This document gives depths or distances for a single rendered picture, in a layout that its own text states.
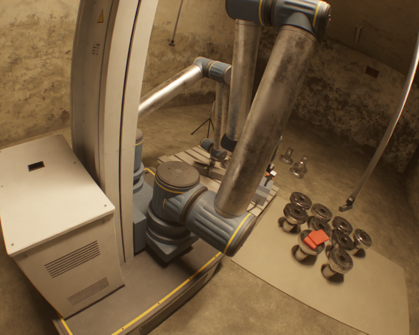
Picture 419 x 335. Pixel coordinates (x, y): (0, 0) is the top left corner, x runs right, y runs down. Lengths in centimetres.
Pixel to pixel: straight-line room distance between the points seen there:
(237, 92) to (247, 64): 14
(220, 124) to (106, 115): 119
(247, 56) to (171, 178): 58
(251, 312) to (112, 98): 147
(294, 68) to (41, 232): 87
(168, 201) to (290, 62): 69
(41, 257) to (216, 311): 114
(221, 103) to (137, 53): 107
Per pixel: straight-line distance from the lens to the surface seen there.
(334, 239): 211
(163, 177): 86
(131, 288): 111
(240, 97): 96
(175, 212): 87
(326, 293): 201
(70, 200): 71
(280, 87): 67
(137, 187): 130
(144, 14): 63
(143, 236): 110
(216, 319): 148
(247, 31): 86
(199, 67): 162
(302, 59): 71
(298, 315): 175
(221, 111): 162
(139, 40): 62
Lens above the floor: 136
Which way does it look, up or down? 30 degrees down
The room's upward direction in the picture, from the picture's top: 16 degrees clockwise
